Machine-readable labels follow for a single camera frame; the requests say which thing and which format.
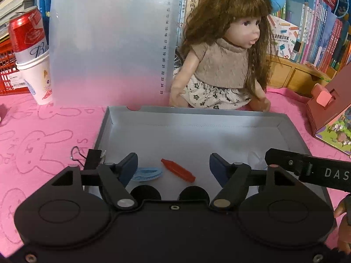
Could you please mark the person's right hand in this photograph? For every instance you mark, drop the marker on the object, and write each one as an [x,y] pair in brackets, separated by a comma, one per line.
[346,232]

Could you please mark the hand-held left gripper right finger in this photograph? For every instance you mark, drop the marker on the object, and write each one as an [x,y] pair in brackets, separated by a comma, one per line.
[218,169]

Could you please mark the grey cardboard box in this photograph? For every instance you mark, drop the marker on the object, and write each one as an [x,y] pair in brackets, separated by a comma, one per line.
[192,137]

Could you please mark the red soda can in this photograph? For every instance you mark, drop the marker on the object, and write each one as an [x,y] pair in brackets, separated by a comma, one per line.
[27,33]

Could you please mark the white paper cup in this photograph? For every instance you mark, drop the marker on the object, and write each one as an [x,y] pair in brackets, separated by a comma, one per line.
[37,79]

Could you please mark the wooden drawer organiser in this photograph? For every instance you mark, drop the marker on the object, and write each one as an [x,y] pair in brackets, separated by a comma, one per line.
[299,76]

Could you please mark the stack of books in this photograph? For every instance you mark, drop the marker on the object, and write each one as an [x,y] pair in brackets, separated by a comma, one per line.
[13,2]

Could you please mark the pink bunny printed blanket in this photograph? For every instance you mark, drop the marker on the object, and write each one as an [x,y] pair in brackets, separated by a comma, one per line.
[41,131]

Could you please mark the row of colourful books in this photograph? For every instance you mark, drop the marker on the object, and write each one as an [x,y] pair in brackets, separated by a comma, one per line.
[315,33]

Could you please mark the blue patterned book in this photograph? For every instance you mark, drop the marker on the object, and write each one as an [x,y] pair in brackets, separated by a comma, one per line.
[44,5]

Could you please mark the brown-haired doll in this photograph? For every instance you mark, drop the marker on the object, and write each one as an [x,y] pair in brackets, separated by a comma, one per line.
[222,60]

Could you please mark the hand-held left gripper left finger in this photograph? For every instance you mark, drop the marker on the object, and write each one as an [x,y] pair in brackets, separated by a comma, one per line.
[128,168]

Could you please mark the pink triangular toy house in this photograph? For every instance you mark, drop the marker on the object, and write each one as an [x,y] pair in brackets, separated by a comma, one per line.
[333,120]

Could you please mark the white pencil printed box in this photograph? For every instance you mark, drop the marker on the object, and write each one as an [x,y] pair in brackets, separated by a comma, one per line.
[285,39]

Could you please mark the blue hair clip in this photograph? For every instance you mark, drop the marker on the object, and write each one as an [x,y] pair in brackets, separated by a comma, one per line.
[149,174]

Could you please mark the translucent plastic clipboard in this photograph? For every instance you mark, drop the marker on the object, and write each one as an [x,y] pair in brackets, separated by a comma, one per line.
[109,46]

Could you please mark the black binder clip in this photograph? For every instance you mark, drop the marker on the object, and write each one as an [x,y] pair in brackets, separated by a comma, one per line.
[93,159]

